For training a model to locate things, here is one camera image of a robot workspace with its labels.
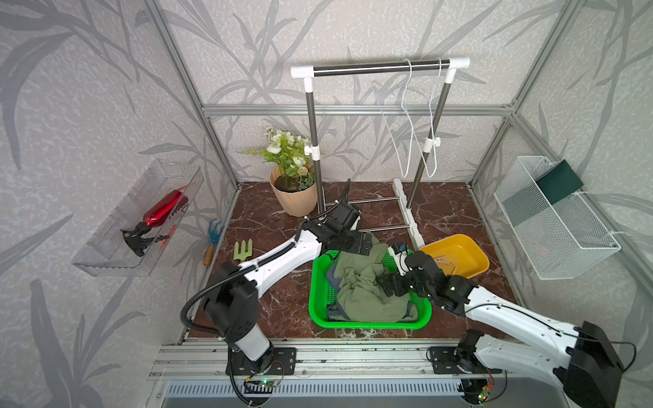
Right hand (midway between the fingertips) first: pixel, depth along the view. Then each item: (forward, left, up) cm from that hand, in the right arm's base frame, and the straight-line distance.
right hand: (386, 272), depth 81 cm
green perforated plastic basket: (-5, +22, -8) cm, 24 cm away
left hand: (+8, +8, +5) cm, 12 cm away
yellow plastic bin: (+11, -30, -10) cm, 34 cm away
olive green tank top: (-8, +9, 0) cm, 12 cm away
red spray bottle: (+6, +62, +25) cm, 67 cm away
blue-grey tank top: (-9, +17, -7) cm, 21 cm away
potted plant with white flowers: (+36, +34, +7) cm, 50 cm away
